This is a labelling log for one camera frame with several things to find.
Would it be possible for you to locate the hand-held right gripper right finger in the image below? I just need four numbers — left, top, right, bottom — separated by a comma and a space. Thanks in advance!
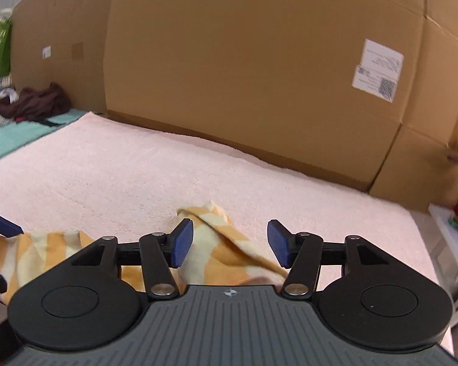
267, 219, 405, 301

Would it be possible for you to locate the teal mat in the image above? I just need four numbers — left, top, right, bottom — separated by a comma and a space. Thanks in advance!
0, 109, 90, 168

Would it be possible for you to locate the white side table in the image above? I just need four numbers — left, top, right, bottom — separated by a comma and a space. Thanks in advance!
427, 203, 458, 315

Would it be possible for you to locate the cardboard box small label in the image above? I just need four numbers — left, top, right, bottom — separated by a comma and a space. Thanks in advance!
11, 0, 120, 120

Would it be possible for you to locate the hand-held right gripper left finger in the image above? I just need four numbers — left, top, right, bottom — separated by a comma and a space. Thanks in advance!
57, 218, 194, 301

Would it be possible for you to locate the orange striped shirt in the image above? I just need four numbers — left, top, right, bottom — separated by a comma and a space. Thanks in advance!
0, 206, 291, 306

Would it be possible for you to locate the dark brown cloth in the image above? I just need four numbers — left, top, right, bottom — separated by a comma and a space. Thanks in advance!
0, 82, 72, 123

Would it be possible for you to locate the white shipping label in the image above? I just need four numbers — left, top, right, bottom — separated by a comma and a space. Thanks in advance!
352, 39, 404, 103

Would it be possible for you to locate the large cardboard box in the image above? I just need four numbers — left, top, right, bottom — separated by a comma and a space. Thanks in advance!
103, 0, 430, 195

